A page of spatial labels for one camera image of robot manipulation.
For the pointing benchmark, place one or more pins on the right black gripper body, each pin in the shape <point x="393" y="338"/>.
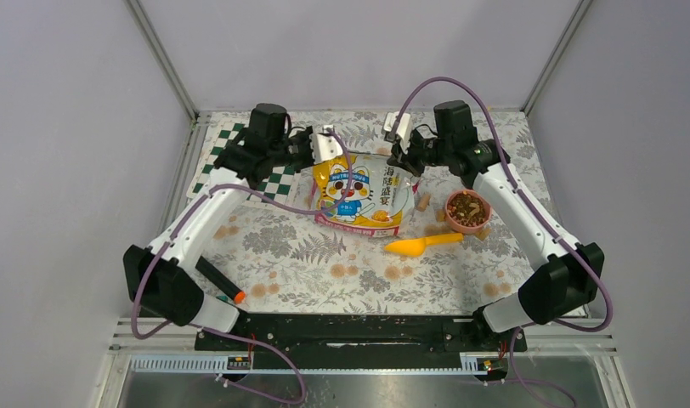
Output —
<point x="422" y="152"/>

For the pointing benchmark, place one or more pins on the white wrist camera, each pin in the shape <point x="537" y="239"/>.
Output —
<point x="325" y="145"/>
<point x="397" y="131"/>

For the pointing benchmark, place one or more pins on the cat food bag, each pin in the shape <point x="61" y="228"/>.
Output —
<point x="381" y="200"/>

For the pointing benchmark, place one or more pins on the floral tablecloth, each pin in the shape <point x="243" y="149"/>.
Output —
<point x="287" y="263"/>

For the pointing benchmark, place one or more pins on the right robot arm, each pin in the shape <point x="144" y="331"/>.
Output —
<point x="566" y="273"/>

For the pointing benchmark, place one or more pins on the yellow plastic scoop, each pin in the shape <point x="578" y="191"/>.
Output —
<point x="416" y="247"/>

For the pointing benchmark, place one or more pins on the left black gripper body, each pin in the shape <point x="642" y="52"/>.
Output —
<point x="300" y="153"/>

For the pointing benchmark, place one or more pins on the black marker orange cap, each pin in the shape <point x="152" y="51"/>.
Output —
<point x="220" y="281"/>

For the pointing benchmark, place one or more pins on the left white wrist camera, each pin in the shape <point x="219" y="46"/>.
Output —
<point x="325" y="145"/>

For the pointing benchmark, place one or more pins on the wooden cork cylinder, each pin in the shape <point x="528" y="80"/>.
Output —
<point x="423" y="202"/>

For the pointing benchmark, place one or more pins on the wooden block near bowl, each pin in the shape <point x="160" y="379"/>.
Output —
<point x="483" y="234"/>

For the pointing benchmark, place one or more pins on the pink bowl with kibble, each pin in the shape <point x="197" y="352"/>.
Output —
<point x="467" y="212"/>

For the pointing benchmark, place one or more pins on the green white chessboard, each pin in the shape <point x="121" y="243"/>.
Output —
<point x="247" y="160"/>

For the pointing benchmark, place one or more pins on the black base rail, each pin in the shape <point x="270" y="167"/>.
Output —
<point x="374" y="341"/>

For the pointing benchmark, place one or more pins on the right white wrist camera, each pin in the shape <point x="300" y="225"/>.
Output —
<point x="397" y="131"/>

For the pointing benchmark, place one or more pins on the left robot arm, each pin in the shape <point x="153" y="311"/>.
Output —
<point x="162" y="277"/>

